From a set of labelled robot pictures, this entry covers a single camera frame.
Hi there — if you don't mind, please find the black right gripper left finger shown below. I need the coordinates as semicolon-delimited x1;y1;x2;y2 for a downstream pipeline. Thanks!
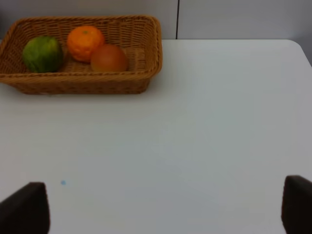
0;182;50;234

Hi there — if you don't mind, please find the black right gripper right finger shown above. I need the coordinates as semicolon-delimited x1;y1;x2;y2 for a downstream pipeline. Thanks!
281;175;312;234

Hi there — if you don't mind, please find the round brown bread bun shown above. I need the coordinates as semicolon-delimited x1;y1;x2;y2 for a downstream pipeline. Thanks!
91;44;128;72

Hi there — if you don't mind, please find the orange mandarin fruit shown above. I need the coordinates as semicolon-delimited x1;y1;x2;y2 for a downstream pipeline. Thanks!
67;25;105;63

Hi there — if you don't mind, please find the tan wicker basket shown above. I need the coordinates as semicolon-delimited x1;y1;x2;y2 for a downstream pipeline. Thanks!
0;15;162;95

